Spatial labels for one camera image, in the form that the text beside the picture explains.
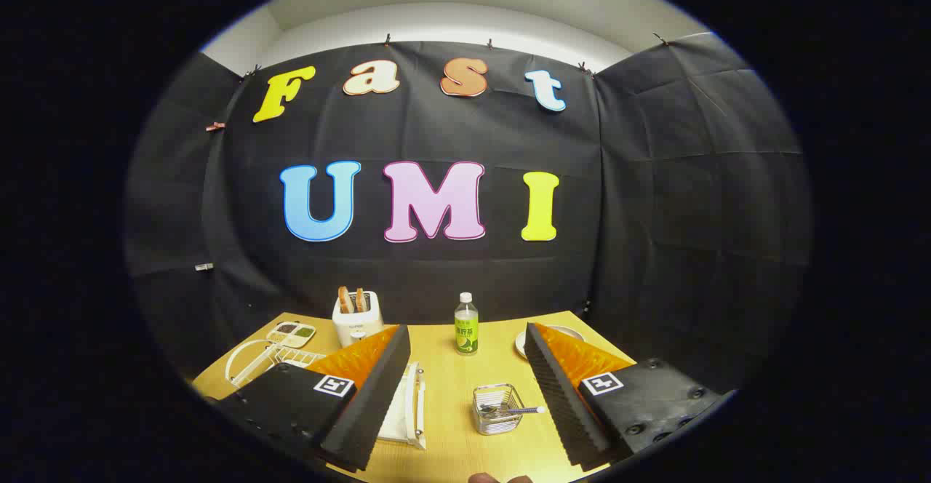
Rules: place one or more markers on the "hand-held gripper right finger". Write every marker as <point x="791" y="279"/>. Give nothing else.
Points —
<point x="564" y="403"/>

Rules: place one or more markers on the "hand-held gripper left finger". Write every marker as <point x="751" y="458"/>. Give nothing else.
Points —
<point x="371" y="403"/>

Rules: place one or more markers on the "white round plate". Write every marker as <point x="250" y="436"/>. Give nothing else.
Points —
<point x="521" y="343"/>

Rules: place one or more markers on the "white toaster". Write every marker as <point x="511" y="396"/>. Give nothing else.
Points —
<point x="356" y="329"/>

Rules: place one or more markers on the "toasted bread slice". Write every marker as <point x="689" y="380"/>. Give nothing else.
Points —
<point x="360" y="300"/>
<point x="345" y="300"/>

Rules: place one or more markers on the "divided seasoning tray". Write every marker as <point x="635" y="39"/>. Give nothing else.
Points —
<point x="291" y="332"/>

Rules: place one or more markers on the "green label drink bottle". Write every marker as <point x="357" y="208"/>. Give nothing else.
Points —
<point x="466" y="326"/>

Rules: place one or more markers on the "black backdrop cloth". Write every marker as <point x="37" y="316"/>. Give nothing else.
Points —
<point x="654" y="214"/>

